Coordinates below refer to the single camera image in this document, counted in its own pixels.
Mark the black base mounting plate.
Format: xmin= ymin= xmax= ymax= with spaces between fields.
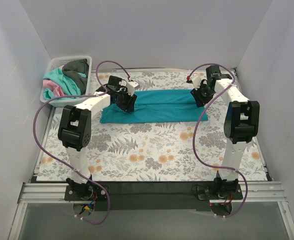
xmin=64 ymin=179 xmax=245 ymax=211

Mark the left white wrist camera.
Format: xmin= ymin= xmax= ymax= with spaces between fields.
xmin=126 ymin=80 xmax=140 ymax=96

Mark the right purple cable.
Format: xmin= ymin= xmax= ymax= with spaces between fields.
xmin=191 ymin=62 xmax=249 ymax=218

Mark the dark grey shirt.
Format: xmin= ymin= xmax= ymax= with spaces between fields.
xmin=62 ymin=58 xmax=89 ymax=95

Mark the purple cable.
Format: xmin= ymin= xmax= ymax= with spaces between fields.
xmin=191 ymin=62 xmax=249 ymax=218
xmin=33 ymin=60 xmax=133 ymax=225

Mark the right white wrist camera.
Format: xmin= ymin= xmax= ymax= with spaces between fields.
xmin=186 ymin=75 xmax=202 ymax=90

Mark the mint green shirt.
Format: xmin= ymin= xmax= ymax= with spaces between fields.
xmin=43 ymin=67 xmax=82 ymax=96

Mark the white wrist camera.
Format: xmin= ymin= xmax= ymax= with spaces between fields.
xmin=186 ymin=75 xmax=202 ymax=90
xmin=126 ymin=80 xmax=140 ymax=96

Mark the teal t shirt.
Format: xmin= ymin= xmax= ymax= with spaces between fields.
xmin=100 ymin=89 xmax=208 ymax=124

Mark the pink shirt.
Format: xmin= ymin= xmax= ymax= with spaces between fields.
xmin=43 ymin=79 xmax=65 ymax=100

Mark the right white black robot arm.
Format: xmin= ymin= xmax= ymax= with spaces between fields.
xmin=186 ymin=63 xmax=260 ymax=204

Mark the white plastic laundry basket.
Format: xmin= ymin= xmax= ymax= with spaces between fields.
xmin=40 ymin=55 xmax=92 ymax=107

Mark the aluminium frame rail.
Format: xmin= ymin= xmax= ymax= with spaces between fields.
xmin=18 ymin=181 xmax=288 ymax=203

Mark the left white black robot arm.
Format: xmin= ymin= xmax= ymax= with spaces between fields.
xmin=58 ymin=75 xmax=140 ymax=200

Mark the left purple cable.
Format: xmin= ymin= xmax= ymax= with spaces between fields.
xmin=33 ymin=60 xmax=133 ymax=225

